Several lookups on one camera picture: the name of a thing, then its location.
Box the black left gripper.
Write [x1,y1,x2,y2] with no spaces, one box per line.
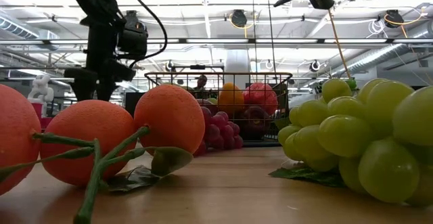
[64,22,137,102]

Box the red storage box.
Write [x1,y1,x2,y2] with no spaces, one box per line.
[29,102,52,130]

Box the wire mesh basket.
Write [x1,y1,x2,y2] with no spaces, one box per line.
[144,71,294,147]

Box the black cabinet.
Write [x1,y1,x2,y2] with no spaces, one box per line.
[124,91,145,116]

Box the red grape bunch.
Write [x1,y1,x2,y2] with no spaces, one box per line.
[193,106,244,157]

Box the green grape bunch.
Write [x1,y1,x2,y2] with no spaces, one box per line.
[269,77,433,207]

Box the yellow orange bell pepper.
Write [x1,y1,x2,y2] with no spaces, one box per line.
[218,82,246,116]

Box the black ceiling cable reel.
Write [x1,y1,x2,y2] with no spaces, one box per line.
[385,9,405,28]
[123,9,149,32]
[231,9,248,28]

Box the person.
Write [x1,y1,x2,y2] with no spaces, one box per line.
[195,74,209,91]

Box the silver ventilation duct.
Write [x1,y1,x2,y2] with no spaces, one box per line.
[329,20,433,79]

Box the succulent in white patterned pot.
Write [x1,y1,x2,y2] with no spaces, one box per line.
[344,77,359,90]

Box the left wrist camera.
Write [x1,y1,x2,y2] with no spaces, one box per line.
[116,30,149,62]

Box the long ceiling light bar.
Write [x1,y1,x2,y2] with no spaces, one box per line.
[0,38,433,46]

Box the yellow hanging cable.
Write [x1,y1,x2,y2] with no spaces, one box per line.
[327,7,352,79]

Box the tangerine bunch with stem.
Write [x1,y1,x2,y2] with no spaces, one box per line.
[0,83,206,224]

